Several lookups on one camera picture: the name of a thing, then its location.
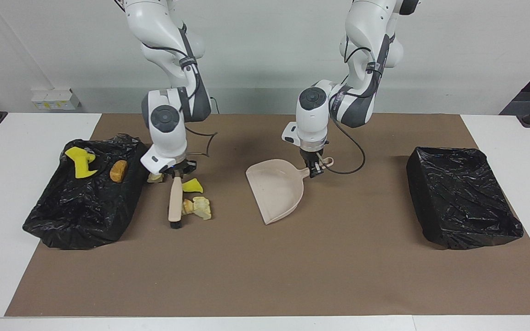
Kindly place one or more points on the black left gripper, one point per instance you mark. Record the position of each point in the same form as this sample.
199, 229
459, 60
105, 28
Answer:
313, 156

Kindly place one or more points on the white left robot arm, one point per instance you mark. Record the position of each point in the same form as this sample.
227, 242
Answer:
313, 124

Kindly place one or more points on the pale dumpling piece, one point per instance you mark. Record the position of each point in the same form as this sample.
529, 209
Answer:
202, 208
154, 178

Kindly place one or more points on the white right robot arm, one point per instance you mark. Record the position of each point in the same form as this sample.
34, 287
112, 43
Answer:
168, 138

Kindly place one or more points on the notched yellow sponge piece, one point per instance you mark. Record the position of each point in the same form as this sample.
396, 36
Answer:
83, 169

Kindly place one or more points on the beige plastic dustpan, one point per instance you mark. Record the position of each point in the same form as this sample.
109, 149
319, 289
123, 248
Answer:
276, 188

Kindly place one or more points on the white wall socket box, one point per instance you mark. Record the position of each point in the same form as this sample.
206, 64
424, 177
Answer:
55, 99

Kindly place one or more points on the black bag lined bin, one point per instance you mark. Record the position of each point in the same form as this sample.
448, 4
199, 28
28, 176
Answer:
81, 211
463, 197

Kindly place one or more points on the orange striped bread piece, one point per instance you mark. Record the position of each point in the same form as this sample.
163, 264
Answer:
187, 206

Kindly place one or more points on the chunky yellow sponge piece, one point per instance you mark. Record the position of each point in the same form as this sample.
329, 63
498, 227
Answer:
77, 153

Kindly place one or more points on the yellow sponge wedge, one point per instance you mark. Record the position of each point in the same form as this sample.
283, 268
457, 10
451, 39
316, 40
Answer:
192, 185

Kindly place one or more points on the brown bread roll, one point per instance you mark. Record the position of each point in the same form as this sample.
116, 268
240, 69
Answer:
118, 171

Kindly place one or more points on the beige hand brush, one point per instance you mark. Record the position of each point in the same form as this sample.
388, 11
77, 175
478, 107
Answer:
175, 202

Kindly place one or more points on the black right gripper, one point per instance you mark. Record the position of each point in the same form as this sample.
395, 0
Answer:
177, 168

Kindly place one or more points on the large brown table mat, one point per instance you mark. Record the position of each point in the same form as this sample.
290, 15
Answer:
292, 276

